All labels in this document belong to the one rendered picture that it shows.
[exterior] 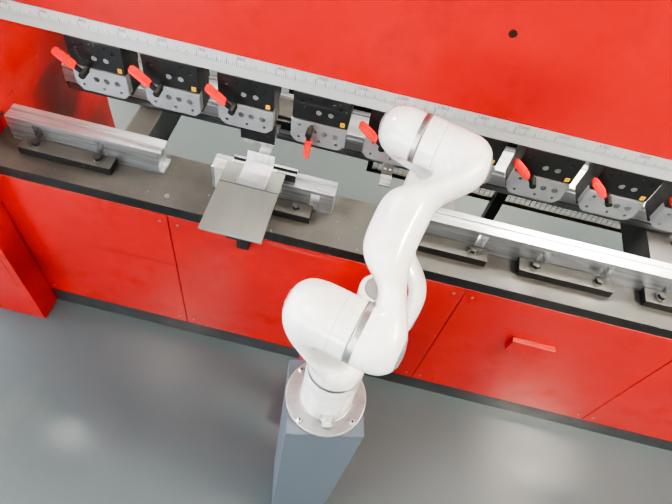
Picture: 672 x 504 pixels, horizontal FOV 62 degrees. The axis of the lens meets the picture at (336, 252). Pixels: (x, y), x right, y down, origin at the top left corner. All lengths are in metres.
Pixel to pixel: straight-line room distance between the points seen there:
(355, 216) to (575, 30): 0.85
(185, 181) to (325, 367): 0.96
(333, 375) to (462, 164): 0.47
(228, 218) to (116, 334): 1.13
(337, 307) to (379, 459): 1.47
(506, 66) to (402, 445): 1.59
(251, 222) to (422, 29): 0.69
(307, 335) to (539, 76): 0.77
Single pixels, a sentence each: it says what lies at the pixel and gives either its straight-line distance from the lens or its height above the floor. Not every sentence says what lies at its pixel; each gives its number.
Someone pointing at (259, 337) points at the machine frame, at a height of 0.12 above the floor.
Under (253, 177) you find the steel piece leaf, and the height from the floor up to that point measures 1.00.
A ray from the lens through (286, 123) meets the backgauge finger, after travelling 1.84.
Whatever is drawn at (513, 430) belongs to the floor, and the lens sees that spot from 2.60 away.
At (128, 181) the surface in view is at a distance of 1.88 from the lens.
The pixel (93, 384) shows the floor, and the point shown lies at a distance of 2.51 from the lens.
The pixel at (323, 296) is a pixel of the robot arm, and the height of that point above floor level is 1.42.
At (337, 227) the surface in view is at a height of 0.87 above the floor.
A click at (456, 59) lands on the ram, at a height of 1.53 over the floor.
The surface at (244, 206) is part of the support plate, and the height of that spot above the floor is 1.00.
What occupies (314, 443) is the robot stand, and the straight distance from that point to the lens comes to 1.39.
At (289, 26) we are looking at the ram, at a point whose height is 1.51.
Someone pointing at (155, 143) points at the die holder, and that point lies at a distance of 1.85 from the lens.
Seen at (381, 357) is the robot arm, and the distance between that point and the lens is 0.96.
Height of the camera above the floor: 2.26
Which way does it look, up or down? 55 degrees down
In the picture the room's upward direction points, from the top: 13 degrees clockwise
